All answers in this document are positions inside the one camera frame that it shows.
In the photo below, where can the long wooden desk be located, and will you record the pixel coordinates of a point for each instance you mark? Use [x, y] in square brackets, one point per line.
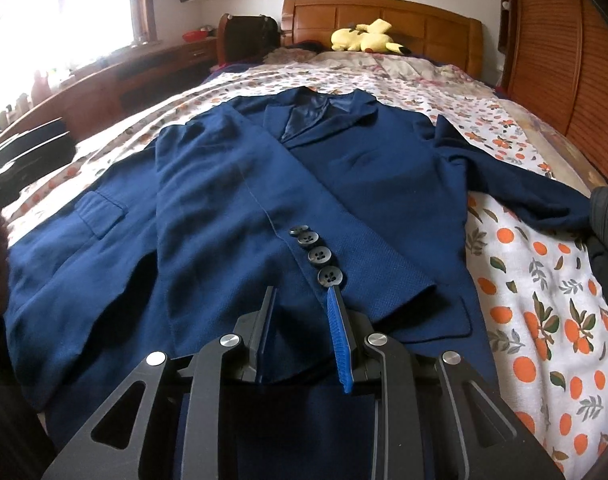
[101, 100]

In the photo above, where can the orange print bed sheet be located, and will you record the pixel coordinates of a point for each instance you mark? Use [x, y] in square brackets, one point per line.
[545, 314]

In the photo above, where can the yellow plush toy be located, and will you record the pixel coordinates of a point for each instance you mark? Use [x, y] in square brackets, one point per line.
[370, 38]

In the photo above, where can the window with frame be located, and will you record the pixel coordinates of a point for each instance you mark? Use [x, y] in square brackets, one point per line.
[42, 42]

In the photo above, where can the wooden slatted wardrobe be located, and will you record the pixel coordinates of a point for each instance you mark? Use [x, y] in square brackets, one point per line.
[557, 68]

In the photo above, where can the dark chair at desk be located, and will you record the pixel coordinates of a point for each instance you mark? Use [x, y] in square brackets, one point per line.
[244, 38]

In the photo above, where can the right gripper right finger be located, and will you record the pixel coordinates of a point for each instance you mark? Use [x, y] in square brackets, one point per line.
[348, 329]

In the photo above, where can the floral beige pillow blanket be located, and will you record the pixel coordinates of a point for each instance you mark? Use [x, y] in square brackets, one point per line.
[407, 68]

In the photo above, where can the red bowl on desk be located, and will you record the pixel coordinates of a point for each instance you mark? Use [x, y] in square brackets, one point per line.
[195, 35]

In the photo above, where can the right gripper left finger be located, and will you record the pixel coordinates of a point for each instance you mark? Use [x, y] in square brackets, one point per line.
[256, 331]

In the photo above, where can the navy blue suit jacket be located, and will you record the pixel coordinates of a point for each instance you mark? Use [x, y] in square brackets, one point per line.
[171, 245]

